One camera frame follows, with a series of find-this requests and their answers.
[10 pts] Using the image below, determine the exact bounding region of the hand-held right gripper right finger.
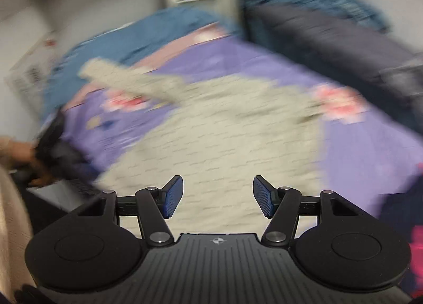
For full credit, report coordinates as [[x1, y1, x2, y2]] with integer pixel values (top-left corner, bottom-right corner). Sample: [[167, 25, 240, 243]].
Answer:
[[253, 175, 368, 247]]

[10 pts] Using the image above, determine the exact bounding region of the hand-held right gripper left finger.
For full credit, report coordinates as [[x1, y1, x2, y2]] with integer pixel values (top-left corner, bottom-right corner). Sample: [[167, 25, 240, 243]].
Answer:
[[77, 175, 184, 247]]

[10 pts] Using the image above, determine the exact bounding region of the pale green dotted garment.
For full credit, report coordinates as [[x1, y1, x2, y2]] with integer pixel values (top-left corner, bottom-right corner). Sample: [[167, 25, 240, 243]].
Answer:
[[77, 58, 326, 235]]

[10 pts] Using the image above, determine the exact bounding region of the navy cartoon print garment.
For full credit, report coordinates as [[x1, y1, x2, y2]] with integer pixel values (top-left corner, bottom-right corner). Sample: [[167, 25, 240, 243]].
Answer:
[[375, 163, 423, 294]]

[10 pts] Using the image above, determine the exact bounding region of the person's left hand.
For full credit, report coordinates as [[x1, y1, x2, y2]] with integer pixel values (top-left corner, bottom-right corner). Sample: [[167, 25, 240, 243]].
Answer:
[[0, 137, 58, 188]]

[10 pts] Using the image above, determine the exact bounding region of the white vented panel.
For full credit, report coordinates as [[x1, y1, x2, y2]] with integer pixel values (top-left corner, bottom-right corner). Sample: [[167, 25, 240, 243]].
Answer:
[[5, 30, 65, 118]]

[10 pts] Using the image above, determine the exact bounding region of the person's beige clothing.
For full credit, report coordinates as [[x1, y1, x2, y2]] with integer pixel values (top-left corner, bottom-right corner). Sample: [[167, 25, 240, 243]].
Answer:
[[0, 165, 35, 304]]

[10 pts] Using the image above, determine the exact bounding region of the purple floral bed sheet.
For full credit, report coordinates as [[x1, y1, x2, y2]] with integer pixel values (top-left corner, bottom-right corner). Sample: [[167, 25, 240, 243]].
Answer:
[[49, 31, 423, 219]]

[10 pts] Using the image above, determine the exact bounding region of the blue blanket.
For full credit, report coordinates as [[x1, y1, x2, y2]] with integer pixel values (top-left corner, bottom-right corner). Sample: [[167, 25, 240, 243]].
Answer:
[[43, 5, 243, 110]]

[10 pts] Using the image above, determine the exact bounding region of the dark grey pillow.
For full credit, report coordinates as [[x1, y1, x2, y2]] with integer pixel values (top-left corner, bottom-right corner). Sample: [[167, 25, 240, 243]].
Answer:
[[246, 3, 423, 106]]

